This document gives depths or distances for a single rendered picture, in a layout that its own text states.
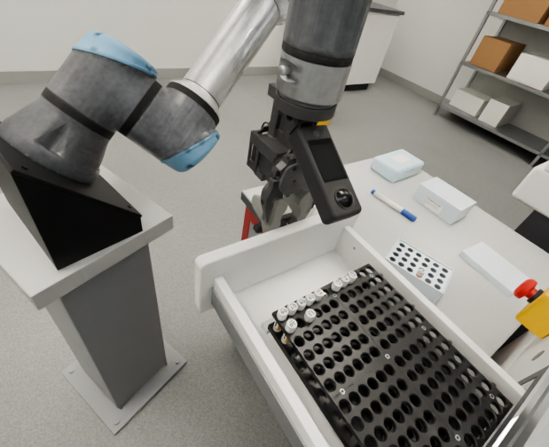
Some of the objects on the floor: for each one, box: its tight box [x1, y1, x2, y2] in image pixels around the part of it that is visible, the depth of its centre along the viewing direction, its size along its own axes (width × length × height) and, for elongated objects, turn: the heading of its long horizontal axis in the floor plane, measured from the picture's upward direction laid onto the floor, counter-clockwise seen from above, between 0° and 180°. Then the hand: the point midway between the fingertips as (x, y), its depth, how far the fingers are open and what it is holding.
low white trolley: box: [240, 158, 549, 357], centre depth 102 cm, size 58×62×76 cm
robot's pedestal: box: [0, 165, 187, 435], centre depth 87 cm, size 30×30×76 cm
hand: (283, 233), depth 47 cm, fingers closed on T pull, 3 cm apart
